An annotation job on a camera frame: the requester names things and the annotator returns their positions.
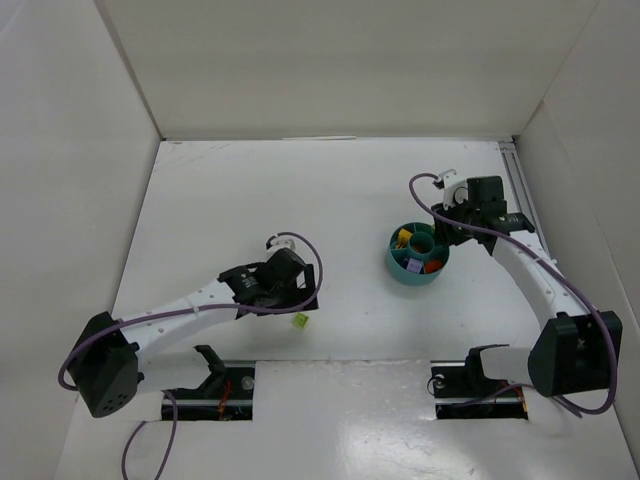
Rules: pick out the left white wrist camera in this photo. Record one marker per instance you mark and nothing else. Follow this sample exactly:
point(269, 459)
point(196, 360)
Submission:
point(278, 242)

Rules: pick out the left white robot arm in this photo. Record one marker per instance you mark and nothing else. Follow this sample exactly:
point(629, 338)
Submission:
point(113, 360)

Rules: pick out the orange round lego dish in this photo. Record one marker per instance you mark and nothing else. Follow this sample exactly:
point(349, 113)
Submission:
point(433, 266)

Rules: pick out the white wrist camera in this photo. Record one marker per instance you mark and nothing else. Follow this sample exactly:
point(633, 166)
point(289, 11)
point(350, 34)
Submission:
point(454, 188)
point(278, 242)

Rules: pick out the green hollow lego brick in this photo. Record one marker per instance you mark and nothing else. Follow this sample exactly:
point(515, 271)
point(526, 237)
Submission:
point(300, 321)

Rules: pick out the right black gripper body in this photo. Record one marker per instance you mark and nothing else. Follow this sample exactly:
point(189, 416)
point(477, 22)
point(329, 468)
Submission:
point(446, 230)

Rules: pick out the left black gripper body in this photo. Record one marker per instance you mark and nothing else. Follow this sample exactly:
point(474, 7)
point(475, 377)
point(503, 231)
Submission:
point(304, 288)

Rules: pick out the small yellow lego brick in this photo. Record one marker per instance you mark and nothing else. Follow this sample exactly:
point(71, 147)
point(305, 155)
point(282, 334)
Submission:
point(404, 236)

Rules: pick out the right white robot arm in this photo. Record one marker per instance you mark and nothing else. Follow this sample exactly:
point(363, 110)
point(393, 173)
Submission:
point(578, 346)

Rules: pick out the teal round divided container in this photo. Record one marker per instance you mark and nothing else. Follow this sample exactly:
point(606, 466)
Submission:
point(414, 256)

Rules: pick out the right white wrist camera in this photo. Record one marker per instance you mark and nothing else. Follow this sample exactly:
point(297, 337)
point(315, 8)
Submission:
point(454, 188)

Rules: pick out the light purple square lego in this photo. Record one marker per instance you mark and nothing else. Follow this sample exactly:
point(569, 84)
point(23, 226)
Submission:
point(414, 266)

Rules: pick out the aluminium rail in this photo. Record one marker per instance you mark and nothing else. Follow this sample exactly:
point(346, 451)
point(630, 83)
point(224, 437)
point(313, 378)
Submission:
point(517, 181)

